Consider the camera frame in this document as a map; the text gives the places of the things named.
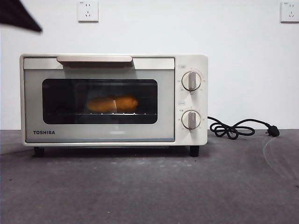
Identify white wall socket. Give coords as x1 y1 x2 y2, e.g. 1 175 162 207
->
78 0 99 23
280 1 299 24

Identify black power cable with plug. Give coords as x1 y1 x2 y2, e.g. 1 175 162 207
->
207 116 280 138

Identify metal wire oven rack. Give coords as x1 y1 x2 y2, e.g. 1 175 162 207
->
43 107 158 117

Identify cream Toshiba toaster oven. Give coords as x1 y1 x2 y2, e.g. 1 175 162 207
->
20 53 209 157

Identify cream temperature knob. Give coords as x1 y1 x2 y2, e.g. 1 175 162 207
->
181 71 202 91

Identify cream timer knob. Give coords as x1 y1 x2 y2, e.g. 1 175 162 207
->
181 110 202 130

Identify glass oven door with handle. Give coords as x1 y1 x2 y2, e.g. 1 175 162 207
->
23 55 176 143

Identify yellow corn cob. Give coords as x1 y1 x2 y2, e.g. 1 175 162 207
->
86 94 139 112

